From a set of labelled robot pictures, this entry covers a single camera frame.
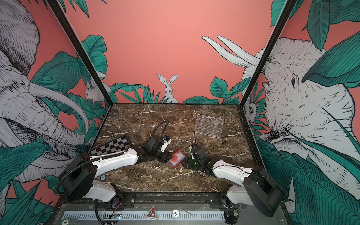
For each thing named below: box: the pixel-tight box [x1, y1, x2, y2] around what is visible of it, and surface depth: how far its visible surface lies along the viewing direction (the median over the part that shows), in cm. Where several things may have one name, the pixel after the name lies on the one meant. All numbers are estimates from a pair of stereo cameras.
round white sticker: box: [172, 209, 180, 218], surface depth 72 cm
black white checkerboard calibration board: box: [89, 134, 131, 157], surface depth 92 cm
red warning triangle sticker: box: [145, 203, 158, 220], surface depth 71 cm
